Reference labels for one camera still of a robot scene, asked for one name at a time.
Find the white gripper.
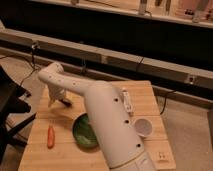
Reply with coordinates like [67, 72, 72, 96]
[48, 86, 66, 106]

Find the dark eraser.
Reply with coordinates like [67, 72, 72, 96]
[61, 99, 72, 107]

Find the green bowl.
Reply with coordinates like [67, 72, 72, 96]
[72, 113, 98, 149]

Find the orange carrot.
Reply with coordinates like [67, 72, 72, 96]
[47, 126, 55, 149]

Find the black chair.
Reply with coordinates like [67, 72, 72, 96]
[0, 65, 35, 163]

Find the black cable left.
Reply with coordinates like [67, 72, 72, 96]
[0, 44, 43, 88]

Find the white plastic cup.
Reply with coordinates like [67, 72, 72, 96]
[134, 118, 153, 138]

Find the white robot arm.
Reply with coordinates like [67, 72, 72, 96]
[38, 62, 157, 171]

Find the white remote controller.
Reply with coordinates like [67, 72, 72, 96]
[122, 88, 134, 116]

